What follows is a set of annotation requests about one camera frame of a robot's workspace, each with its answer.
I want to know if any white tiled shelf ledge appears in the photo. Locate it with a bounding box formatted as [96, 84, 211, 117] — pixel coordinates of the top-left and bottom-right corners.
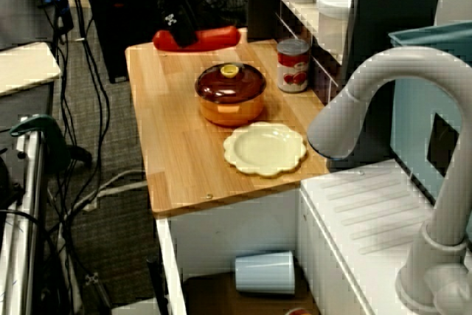
[254, 0, 344, 69]

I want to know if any white power cable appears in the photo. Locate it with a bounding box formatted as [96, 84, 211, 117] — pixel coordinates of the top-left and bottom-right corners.
[66, 169, 147, 220]

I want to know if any large white lidded jar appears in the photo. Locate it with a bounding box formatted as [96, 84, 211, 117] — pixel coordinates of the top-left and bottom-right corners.
[316, 0, 355, 50]

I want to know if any aluminium frame rail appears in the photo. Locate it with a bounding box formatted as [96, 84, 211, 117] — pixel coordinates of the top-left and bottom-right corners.
[0, 119, 49, 315]

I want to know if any white toy sink unit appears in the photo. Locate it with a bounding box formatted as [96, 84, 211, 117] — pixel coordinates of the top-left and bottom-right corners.
[156, 159, 472, 315]

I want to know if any dark grey shelf post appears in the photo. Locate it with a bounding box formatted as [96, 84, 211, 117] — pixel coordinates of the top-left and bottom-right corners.
[331, 0, 445, 163]
[246, 0, 285, 43]

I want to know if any beige side table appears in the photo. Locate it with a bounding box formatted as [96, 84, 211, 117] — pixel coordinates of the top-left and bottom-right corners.
[0, 41, 62, 97]

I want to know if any light blue plastic cup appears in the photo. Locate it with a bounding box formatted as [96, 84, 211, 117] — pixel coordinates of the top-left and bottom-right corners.
[235, 251, 296, 296]

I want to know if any black aluminium extrusion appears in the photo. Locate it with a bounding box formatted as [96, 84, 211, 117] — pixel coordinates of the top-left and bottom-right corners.
[85, 272, 111, 315]

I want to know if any brown lid yellow knob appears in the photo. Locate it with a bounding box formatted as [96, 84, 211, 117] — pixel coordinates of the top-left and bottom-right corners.
[194, 63, 267, 104]

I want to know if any orange toy pot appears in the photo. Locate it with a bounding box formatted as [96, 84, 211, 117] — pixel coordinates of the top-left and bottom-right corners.
[198, 88, 266, 127]

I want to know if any grey toy faucet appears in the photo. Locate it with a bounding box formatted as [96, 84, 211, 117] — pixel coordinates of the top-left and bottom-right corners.
[306, 46, 472, 312]

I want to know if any cream flower-shaped plate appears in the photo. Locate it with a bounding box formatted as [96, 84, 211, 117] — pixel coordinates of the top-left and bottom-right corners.
[223, 121, 308, 179]

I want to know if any black cable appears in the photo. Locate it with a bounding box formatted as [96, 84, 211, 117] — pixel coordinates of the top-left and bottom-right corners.
[69, 0, 111, 220]

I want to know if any teal plastic bin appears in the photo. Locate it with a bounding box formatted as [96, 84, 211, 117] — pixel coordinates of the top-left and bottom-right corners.
[389, 21, 472, 205]

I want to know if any red white tomato can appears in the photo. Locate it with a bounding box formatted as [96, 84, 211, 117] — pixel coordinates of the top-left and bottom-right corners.
[277, 38, 310, 94]

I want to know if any red toy sausage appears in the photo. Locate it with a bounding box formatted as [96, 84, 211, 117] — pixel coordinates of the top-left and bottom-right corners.
[153, 26, 241, 52]

